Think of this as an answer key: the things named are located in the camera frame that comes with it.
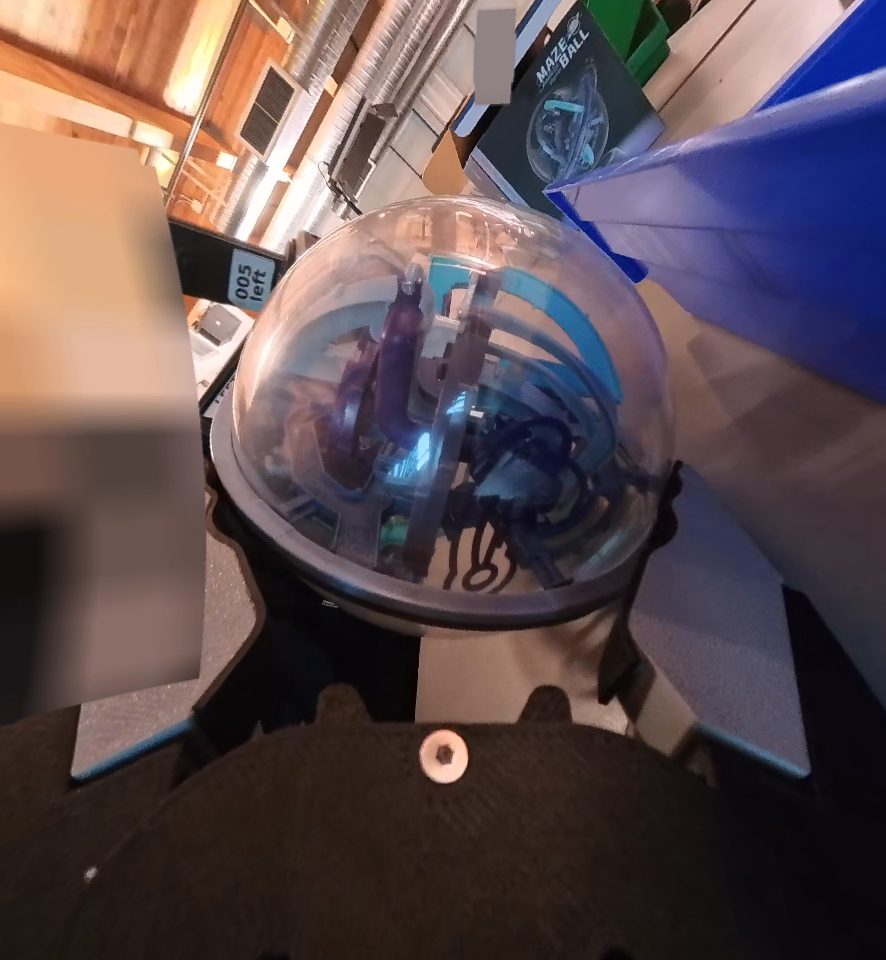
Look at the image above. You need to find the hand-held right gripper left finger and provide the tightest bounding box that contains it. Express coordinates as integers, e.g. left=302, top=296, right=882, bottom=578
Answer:
left=71, top=487, right=267, bottom=777

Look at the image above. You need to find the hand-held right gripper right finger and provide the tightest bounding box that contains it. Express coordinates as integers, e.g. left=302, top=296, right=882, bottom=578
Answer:
left=600, top=461, right=815, bottom=777

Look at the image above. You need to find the clear plastic maze ball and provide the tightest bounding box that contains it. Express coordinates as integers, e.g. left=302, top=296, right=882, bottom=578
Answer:
left=210, top=195, right=676, bottom=639

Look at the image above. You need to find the white ceiling air vent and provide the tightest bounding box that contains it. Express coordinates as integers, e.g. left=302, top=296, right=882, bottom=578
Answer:
left=238, top=63, right=298, bottom=160

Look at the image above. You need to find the black ceiling-mounted unit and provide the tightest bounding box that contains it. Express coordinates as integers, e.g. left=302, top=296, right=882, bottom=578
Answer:
left=329, top=105, right=393, bottom=216

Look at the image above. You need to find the brown cardboard box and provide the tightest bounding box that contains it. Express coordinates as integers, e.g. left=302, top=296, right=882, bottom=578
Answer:
left=422, top=133, right=475, bottom=198

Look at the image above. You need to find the dark printed toy box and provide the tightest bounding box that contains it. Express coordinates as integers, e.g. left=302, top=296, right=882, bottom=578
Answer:
left=450, top=0, right=666, bottom=190

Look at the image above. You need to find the blue plastic bin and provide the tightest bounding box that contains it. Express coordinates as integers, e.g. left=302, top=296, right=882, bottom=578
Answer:
left=544, top=0, right=886, bottom=421

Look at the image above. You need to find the green plastic bin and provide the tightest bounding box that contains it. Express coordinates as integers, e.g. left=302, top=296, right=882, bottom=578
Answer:
left=585, top=0, right=672, bottom=85

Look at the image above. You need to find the silver ribbed air duct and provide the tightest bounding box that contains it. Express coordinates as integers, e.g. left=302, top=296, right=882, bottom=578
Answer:
left=210, top=0, right=481, bottom=241

